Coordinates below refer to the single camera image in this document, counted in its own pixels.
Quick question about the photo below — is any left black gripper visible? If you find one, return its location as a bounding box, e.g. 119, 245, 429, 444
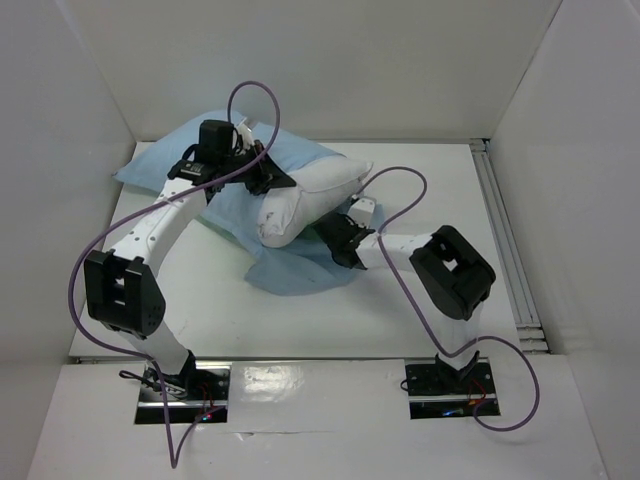
218, 139, 293, 195

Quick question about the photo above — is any white pillow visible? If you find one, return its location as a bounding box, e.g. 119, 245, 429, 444
256, 155, 373, 248

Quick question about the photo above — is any blue green pillowcase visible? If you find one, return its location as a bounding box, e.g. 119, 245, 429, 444
111, 115, 391, 298

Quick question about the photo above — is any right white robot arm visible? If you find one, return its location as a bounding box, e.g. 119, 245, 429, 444
313, 213, 496, 392

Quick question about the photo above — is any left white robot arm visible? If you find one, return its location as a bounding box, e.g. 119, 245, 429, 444
83, 120, 296, 399

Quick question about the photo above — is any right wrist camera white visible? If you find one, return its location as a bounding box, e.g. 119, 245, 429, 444
347, 196, 377, 229

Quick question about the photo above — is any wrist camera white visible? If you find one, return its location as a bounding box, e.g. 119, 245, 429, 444
347, 196, 377, 229
236, 117, 257, 151

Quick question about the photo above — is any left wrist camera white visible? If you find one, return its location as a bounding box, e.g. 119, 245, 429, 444
236, 117, 257, 151

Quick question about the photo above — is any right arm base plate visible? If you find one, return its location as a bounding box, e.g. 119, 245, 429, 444
400, 358, 501, 420

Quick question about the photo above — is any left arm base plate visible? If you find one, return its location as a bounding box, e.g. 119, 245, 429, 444
132, 363, 231, 425

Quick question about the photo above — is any aluminium rail frame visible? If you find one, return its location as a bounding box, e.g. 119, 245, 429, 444
469, 139, 551, 355

